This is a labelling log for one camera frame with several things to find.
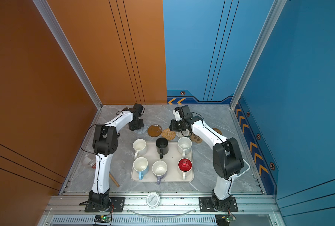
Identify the glossy brown round coaster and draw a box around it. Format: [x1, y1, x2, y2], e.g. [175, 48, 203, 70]
[147, 124, 162, 137]

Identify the rattan woven coaster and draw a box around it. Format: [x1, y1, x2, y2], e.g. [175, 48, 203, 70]
[161, 129, 176, 141]

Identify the right circuit board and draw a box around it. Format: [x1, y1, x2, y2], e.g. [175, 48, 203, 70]
[215, 215, 231, 226]

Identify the black mug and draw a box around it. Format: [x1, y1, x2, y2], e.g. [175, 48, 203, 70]
[155, 137, 168, 159]

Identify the white speckled mug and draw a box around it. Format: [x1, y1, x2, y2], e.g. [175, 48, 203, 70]
[177, 137, 192, 157]

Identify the white mug blue handle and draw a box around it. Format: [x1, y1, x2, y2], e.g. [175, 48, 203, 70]
[133, 157, 149, 180]

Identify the beige serving tray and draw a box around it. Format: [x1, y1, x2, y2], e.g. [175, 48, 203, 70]
[131, 142, 194, 185]

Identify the white round lid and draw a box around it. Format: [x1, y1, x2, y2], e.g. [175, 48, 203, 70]
[146, 192, 161, 209]

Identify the white mug purple handle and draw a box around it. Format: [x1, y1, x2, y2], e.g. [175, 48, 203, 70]
[152, 161, 168, 185]

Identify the circuit board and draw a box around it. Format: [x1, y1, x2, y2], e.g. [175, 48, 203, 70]
[215, 215, 231, 226]
[93, 215, 112, 226]

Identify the left circuit board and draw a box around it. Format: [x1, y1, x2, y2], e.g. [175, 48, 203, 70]
[93, 215, 112, 226]

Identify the red inside mug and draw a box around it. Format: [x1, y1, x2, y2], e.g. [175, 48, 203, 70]
[177, 158, 193, 180]

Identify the paw shaped wooden coaster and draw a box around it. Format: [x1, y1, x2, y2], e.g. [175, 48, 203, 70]
[190, 134, 203, 144]

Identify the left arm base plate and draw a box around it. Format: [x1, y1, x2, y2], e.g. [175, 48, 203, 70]
[85, 197, 125, 212]

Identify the brown cork round coaster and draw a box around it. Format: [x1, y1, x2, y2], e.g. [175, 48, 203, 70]
[212, 128, 223, 135]

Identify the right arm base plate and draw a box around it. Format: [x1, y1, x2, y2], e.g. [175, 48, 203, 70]
[199, 195, 239, 212]

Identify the grey woven coaster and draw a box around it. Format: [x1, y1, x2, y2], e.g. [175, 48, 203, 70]
[134, 125, 149, 134]

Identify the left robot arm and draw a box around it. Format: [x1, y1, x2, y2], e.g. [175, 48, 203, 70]
[80, 103, 145, 212]

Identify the white mug back left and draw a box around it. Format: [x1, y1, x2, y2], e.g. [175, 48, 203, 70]
[133, 139, 147, 158]

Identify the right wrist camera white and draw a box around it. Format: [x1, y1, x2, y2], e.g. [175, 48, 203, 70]
[173, 109, 182, 121]

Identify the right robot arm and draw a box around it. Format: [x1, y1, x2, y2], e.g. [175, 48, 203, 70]
[169, 105, 245, 211]

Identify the wooden mallet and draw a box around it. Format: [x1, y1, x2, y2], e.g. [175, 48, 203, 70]
[109, 173, 120, 187]

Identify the white multicolour woven coaster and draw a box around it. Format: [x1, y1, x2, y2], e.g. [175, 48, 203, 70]
[176, 130, 192, 138]

